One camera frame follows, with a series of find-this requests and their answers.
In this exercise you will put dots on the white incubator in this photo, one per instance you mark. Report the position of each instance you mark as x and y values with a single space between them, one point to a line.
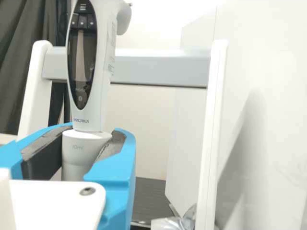
263 72

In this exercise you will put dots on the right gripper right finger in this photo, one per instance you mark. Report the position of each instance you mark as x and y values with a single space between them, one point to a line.
115 187

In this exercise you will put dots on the black platform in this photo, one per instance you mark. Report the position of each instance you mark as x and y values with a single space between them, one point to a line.
151 198

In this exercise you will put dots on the white pipette stand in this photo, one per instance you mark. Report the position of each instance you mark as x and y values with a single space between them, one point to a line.
211 143

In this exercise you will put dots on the pipette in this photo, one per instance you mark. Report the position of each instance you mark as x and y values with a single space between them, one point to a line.
100 72

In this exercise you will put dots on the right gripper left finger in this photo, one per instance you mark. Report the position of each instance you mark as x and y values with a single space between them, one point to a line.
14 153

